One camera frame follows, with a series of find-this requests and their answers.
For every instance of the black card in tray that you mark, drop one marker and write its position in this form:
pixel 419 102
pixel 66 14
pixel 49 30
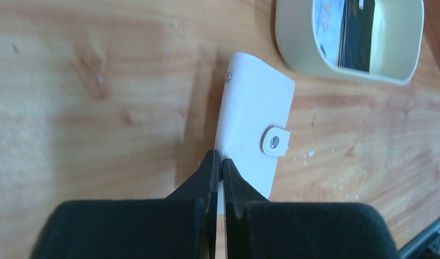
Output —
pixel 356 35

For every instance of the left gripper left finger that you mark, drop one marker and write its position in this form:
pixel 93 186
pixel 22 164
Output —
pixel 181 225

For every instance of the white leather card holder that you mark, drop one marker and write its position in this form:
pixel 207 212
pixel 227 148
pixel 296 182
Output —
pixel 251 128

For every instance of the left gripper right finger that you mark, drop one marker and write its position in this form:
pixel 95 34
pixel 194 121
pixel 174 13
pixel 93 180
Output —
pixel 259 228

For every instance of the beige oval tray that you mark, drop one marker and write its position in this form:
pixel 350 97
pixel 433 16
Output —
pixel 396 42

